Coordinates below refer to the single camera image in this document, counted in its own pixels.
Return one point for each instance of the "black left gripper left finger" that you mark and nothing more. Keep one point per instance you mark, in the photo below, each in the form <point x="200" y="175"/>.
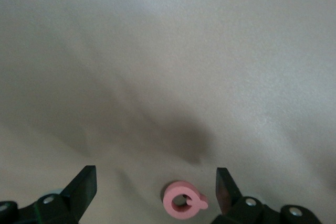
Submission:
<point x="71" y="203"/>

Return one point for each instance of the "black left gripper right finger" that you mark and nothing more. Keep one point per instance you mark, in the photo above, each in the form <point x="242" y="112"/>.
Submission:
<point x="236" y="211"/>

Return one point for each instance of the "red foam letter Q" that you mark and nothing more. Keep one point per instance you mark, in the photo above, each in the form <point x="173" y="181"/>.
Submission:
<point x="169" y="205"/>

